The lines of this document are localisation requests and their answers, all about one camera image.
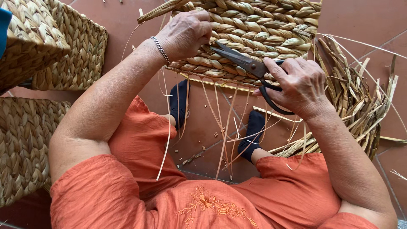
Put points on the person's left hand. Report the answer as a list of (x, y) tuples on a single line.
[(183, 35)]

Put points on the pile of dried straw stalks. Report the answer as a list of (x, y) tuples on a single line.
[(353, 101)]

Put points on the person's left fingers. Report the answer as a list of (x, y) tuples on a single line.
[(205, 27)]

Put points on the person's right hand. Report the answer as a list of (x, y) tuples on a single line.
[(302, 89)]

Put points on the unfinished woven straw basket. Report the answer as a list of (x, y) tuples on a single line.
[(254, 28)]

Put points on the scattered straw scraps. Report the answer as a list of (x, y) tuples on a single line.
[(194, 157)]

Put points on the orange embroidered shirt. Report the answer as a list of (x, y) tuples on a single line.
[(127, 203)]

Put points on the black sock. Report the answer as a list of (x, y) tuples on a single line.
[(178, 101), (254, 132)]

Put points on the flat loose straw strip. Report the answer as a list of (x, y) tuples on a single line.
[(276, 114)]

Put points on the black iron scissors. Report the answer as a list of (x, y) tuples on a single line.
[(246, 62)]

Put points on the orange trousers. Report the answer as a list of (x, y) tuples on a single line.
[(140, 140)]

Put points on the blue cloth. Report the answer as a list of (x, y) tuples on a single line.
[(3, 30)]

